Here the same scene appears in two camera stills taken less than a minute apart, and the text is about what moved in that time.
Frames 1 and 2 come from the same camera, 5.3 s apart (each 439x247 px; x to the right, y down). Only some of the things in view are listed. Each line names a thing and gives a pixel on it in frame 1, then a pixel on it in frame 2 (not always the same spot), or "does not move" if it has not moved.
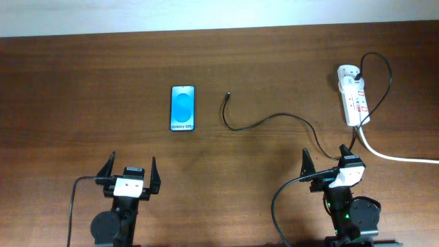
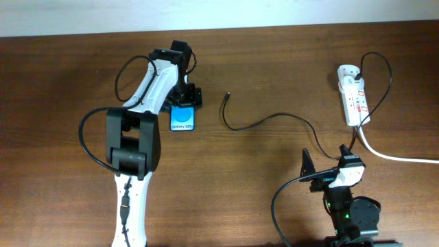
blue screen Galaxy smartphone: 182,108 does not move
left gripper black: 105,182 → 194,98
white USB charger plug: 350,84 does not move
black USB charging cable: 357,129 does not move
